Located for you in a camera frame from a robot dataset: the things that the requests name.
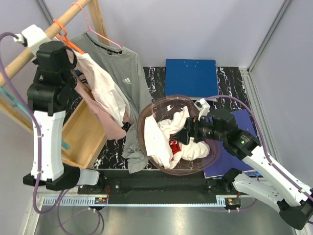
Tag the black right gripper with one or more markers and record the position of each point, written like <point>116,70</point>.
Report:
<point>191,127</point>

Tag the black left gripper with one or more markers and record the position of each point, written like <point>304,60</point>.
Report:
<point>72,65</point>

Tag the white t shirt red print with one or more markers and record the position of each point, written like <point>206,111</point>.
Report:
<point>165,151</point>

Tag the orange plastic hanger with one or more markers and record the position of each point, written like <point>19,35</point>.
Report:
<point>65,39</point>

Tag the white t shirt blue graphic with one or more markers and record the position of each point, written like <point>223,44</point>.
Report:
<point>103,88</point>

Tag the pink t shirt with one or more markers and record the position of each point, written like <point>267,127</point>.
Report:
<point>112,130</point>

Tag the teal plastic hanger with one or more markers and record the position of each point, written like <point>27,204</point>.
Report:
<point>17,104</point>

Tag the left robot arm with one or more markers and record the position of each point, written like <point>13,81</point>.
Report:
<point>47,99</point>

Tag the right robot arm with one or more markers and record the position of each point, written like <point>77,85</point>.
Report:
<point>287,195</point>

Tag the grey adidas t shirt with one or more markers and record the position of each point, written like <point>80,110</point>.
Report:
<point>125,68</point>

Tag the clear pink plastic basin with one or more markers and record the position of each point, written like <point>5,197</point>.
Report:
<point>164,108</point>

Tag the purple folder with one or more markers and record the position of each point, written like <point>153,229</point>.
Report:
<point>235,132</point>

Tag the blue folder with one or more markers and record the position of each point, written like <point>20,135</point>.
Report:
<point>191,78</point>

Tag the wooden box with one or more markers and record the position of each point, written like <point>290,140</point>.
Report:
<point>85,135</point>

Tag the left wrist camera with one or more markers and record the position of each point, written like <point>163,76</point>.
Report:
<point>32,37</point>

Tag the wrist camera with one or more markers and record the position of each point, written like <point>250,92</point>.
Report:
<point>32,37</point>
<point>203,107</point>

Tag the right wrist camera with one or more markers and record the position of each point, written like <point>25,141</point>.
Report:
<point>203,107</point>

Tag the pink wire hanger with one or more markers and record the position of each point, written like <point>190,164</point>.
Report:
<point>98,23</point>

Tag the wooden rack frame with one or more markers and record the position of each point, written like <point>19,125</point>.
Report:
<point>26,56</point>

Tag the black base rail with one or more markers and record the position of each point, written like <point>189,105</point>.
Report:
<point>154,187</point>

